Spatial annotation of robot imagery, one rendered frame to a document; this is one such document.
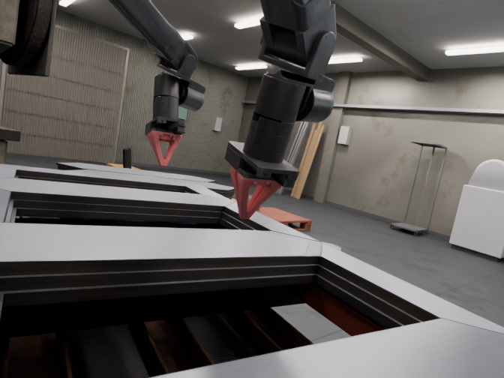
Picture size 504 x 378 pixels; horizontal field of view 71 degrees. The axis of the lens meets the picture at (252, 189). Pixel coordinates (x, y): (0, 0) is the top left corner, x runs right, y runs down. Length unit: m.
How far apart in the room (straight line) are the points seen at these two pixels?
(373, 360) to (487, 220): 6.32
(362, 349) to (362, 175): 8.17
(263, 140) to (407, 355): 0.30
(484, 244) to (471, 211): 0.55
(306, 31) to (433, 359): 0.39
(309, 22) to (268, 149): 0.15
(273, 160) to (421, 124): 7.72
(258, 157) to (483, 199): 6.35
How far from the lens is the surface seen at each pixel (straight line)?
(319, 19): 0.43
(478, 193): 6.76
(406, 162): 8.13
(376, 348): 0.46
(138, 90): 10.02
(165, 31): 0.80
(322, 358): 0.41
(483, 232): 6.74
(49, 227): 0.71
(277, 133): 0.45
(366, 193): 8.50
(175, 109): 0.83
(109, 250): 0.61
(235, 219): 1.05
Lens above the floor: 1.07
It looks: 7 degrees down
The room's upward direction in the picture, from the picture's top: 10 degrees clockwise
